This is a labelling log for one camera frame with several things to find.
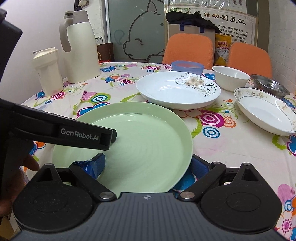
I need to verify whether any green plastic plate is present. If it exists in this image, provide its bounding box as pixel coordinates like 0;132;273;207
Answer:
52;101;194;197

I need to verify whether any white floral plate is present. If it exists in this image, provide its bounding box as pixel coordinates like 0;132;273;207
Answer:
136;71;221;110

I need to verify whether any white gold-rimmed deep plate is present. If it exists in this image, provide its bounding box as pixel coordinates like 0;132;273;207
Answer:
234;87;295;136

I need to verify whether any white ceramic bowl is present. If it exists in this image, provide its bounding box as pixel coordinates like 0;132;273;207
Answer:
212;66;251;92

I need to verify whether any blue translucent plastic bowl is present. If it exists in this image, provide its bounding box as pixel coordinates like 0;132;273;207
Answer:
171;61;204;75

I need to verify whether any stainless steel bowl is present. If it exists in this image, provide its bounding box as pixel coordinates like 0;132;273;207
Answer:
250;74;290;99

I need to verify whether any left hand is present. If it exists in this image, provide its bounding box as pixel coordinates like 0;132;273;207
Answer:
1;154;40;217

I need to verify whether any cream shaker bottle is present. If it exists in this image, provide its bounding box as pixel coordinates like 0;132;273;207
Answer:
32;47;63;97

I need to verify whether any cream thermos jug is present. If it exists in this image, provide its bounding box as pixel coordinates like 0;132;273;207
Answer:
59;11;100;83

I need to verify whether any brown paper bag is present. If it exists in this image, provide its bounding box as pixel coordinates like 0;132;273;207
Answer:
97;43;114;63

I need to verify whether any left orange chair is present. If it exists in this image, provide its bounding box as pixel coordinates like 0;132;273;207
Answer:
162;34;214;69

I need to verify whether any orange chair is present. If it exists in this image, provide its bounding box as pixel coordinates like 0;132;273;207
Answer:
162;34;214;69
227;42;273;79

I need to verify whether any right orange chair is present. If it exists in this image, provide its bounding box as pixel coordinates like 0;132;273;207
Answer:
227;42;273;79

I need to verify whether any yellow snack bag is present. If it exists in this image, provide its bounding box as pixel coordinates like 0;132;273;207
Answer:
214;34;232;66

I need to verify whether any frosted glass cat door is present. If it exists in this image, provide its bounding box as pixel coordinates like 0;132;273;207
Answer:
107;0;166;63

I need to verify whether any black cloth on box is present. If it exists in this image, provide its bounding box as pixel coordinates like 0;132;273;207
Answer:
166;11;222;34

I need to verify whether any chinese text poster board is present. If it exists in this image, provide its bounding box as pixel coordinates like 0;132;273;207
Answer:
165;5;258;46

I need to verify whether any cardboard box with blue handles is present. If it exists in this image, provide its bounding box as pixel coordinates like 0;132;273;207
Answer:
168;24;216;44

